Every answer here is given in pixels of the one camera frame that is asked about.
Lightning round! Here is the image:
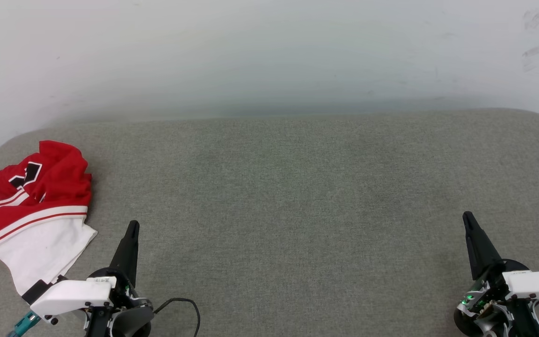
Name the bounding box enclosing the red and white basketball jersey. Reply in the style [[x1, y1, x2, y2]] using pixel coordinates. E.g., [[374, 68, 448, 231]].
[[0, 140, 98, 296]]

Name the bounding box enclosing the thin black cable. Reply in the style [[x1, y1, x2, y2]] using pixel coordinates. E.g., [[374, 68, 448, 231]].
[[153, 298, 201, 337]]

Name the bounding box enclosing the teal cable connector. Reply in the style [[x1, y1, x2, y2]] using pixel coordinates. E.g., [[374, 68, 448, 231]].
[[7, 311, 41, 337]]

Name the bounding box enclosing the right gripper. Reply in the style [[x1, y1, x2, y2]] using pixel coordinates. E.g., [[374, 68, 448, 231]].
[[453, 211, 539, 337]]

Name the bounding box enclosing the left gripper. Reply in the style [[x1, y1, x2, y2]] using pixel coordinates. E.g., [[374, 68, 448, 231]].
[[86, 220, 154, 337]]

